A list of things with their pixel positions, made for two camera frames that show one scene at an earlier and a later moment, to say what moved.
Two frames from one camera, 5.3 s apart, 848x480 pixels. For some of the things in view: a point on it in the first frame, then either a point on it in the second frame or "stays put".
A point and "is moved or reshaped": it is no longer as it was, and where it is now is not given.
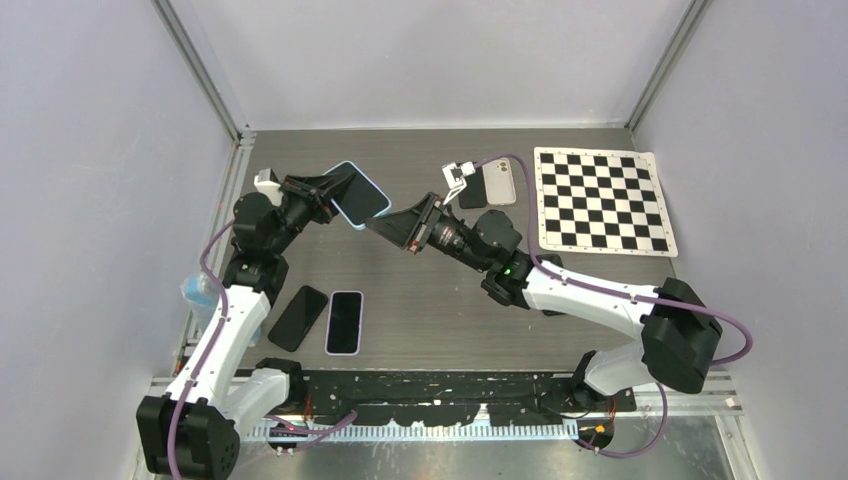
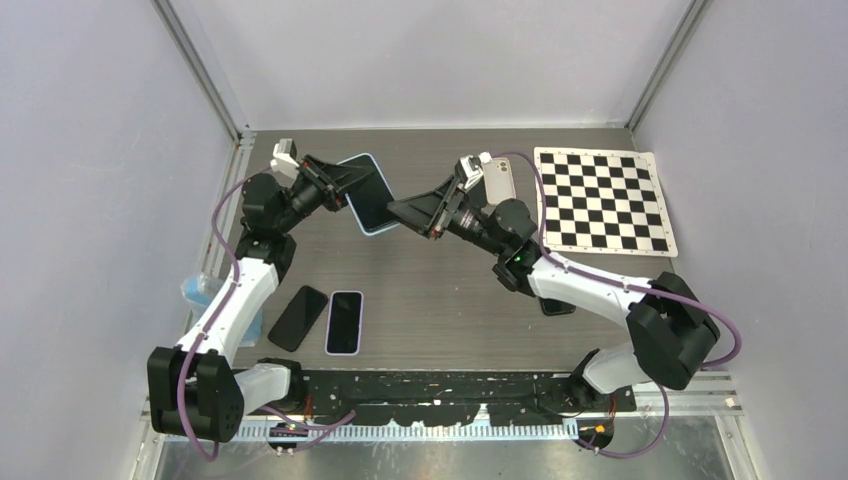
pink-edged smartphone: x=499 y=182 stays put
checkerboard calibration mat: x=601 y=202 stays put
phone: x=344 y=322 stays put
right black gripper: x=410 y=228 → x=424 y=211
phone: x=362 y=199 is moved or reshaped
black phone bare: x=297 y=319 stays put
